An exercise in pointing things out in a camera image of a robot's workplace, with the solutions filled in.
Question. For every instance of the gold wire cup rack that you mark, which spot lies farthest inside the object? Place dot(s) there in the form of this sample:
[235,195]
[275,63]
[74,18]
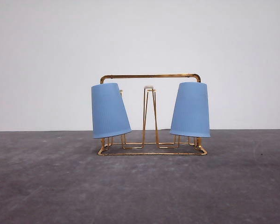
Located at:
[131,144]

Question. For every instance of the blue ribbed plastic cup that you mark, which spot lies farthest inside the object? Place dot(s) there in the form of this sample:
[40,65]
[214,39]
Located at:
[109,116]

